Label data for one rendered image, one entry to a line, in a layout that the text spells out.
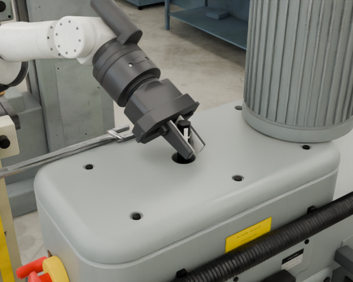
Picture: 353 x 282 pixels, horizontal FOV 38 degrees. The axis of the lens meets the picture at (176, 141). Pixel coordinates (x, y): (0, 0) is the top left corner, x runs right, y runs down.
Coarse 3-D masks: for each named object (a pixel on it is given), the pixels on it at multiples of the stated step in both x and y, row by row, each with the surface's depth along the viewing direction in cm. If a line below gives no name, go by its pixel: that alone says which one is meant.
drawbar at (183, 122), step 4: (180, 120) 79; (184, 120) 79; (180, 124) 78; (184, 124) 78; (188, 124) 78; (180, 128) 78; (184, 128) 78; (188, 128) 78; (180, 132) 78; (188, 132) 78; (188, 136) 79; (188, 140) 79; (180, 156) 81; (180, 160) 81; (184, 160) 81; (188, 160) 81
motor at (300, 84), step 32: (256, 0) 81; (288, 0) 75; (320, 0) 74; (352, 0) 74; (256, 32) 83; (288, 32) 78; (320, 32) 76; (352, 32) 77; (256, 64) 84; (288, 64) 80; (320, 64) 79; (352, 64) 80; (256, 96) 87; (288, 96) 82; (320, 96) 81; (352, 96) 84; (256, 128) 88; (288, 128) 84; (320, 128) 84; (352, 128) 89
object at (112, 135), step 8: (120, 128) 88; (128, 128) 89; (104, 136) 86; (112, 136) 86; (120, 136) 86; (128, 136) 86; (80, 144) 83; (88, 144) 84; (96, 144) 84; (56, 152) 82; (64, 152) 82; (72, 152) 82; (32, 160) 80; (40, 160) 80; (48, 160) 80; (0, 168) 78; (8, 168) 78; (16, 168) 78; (24, 168) 78; (0, 176) 76
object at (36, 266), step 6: (42, 258) 87; (30, 264) 86; (36, 264) 87; (42, 264) 87; (18, 270) 85; (24, 270) 86; (30, 270) 86; (36, 270) 86; (42, 270) 87; (18, 276) 85; (24, 276) 86
